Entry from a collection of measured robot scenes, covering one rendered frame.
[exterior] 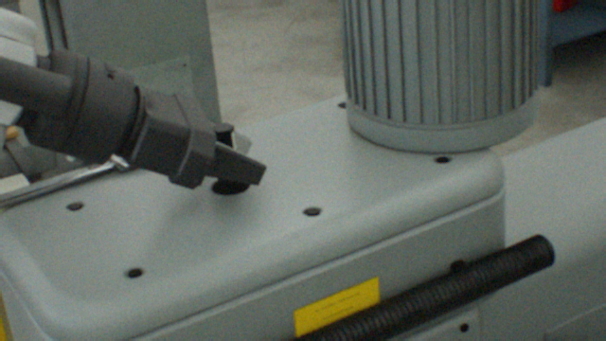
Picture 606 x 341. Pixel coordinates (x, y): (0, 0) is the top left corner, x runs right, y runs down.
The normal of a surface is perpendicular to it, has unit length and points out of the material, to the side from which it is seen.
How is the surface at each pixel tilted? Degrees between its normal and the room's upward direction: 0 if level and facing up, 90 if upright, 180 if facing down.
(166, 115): 30
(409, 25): 90
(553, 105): 0
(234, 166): 90
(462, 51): 90
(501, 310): 90
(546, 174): 0
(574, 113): 0
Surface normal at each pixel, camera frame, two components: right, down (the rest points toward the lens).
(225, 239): -0.09, -0.89
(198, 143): 0.48, -0.32
